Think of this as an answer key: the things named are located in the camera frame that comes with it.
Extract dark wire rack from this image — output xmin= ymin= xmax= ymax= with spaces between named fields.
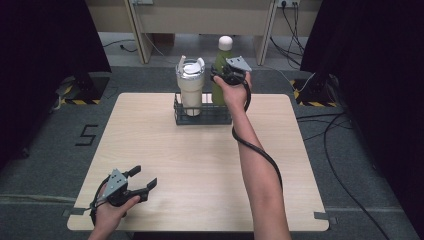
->
xmin=173 ymin=91 xmax=234 ymax=126

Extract person's right hand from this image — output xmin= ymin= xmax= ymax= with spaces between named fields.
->
xmin=213 ymin=71 xmax=253 ymax=114

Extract white wall socket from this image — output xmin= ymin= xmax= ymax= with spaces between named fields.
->
xmin=277 ymin=0 xmax=301 ymax=9

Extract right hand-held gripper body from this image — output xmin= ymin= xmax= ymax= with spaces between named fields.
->
xmin=215 ymin=56 xmax=253 ymax=86

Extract green bottle with white cap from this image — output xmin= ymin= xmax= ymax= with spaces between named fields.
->
xmin=211 ymin=35 xmax=235 ymax=107

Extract long black floor cable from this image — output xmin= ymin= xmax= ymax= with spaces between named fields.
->
xmin=295 ymin=112 xmax=392 ymax=240

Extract black stand base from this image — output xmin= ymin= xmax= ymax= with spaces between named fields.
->
xmin=55 ymin=71 xmax=112 ymax=106
xmin=289 ymin=72 xmax=339 ymax=108

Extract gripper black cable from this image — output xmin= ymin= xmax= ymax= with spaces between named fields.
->
xmin=89 ymin=175 xmax=112 ymax=228
xmin=231 ymin=79 xmax=284 ymax=193

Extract black curtain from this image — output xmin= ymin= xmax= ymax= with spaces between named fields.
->
xmin=0 ymin=0 xmax=112 ymax=174
xmin=299 ymin=0 xmax=424 ymax=238

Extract beige wooden desk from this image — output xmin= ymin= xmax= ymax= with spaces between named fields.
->
xmin=83 ymin=0 xmax=324 ymax=66

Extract white tumbler with lid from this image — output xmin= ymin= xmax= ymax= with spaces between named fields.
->
xmin=175 ymin=54 xmax=206 ymax=117

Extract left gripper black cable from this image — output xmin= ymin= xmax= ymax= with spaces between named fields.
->
xmin=89 ymin=175 xmax=112 ymax=228

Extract bundle of black hanging cables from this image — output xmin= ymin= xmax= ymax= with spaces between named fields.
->
xmin=269 ymin=0 xmax=306 ymax=70

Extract short black floor cable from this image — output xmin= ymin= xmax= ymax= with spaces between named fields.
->
xmin=101 ymin=38 xmax=138 ymax=54

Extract person's left hand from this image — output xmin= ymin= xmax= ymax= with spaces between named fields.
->
xmin=93 ymin=183 xmax=142 ymax=234

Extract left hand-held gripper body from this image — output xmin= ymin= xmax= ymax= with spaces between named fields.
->
xmin=101 ymin=168 xmax=150 ymax=208

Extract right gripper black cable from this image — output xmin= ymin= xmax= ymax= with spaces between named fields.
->
xmin=231 ymin=79 xmax=284 ymax=193

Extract grey tape strip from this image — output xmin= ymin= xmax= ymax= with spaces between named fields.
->
xmin=61 ymin=206 xmax=88 ymax=218
xmin=313 ymin=211 xmax=339 ymax=226

